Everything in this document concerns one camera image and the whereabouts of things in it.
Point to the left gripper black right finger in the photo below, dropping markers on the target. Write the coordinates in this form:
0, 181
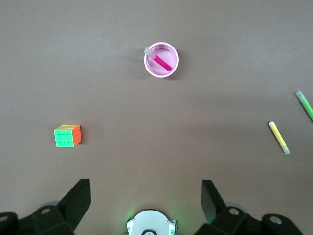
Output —
232, 222

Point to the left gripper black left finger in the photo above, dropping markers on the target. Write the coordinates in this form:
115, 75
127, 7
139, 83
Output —
61, 218

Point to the pink marker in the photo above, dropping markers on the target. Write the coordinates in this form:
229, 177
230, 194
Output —
162, 62

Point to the colourful puzzle cube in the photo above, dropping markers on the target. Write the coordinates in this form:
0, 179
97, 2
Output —
64, 138

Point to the yellow marker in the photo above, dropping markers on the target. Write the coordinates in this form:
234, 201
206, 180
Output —
278, 135

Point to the green marker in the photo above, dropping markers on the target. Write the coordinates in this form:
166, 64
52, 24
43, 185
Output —
306, 105

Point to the pink mesh cup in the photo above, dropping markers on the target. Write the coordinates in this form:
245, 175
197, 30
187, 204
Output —
156, 72

